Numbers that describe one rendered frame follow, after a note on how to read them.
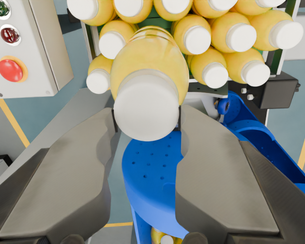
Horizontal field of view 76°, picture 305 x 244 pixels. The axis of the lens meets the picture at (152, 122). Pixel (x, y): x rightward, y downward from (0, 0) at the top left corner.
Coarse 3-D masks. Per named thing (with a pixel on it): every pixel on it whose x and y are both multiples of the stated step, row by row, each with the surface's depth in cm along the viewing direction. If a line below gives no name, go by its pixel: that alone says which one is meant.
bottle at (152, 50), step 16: (144, 32) 18; (160, 32) 19; (128, 48) 14; (144, 48) 13; (160, 48) 14; (176, 48) 15; (112, 64) 15; (128, 64) 13; (144, 64) 13; (160, 64) 13; (176, 64) 14; (112, 80) 14; (128, 80) 12; (176, 80) 13; (112, 96) 15
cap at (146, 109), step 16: (144, 80) 11; (160, 80) 11; (128, 96) 11; (144, 96) 11; (160, 96) 11; (176, 96) 12; (128, 112) 11; (144, 112) 11; (160, 112) 11; (176, 112) 11; (128, 128) 12; (144, 128) 12; (160, 128) 12
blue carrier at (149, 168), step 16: (128, 144) 44; (144, 144) 44; (160, 144) 43; (176, 144) 43; (128, 160) 39; (144, 160) 39; (160, 160) 39; (176, 160) 39; (128, 176) 36; (144, 176) 36; (160, 176) 35; (128, 192) 37; (144, 192) 33; (160, 192) 32; (144, 208) 33; (160, 208) 30; (144, 224) 63; (160, 224) 32; (176, 224) 30; (144, 240) 65
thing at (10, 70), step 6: (6, 60) 30; (0, 66) 30; (6, 66) 30; (12, 66) 30; (18, 66) 30; (0, 72) 31; (6, 72) 31; (12, 72) 31; (18, 72) 31; (6, 78) 31; (12, 78) 31; (18, 78) 31
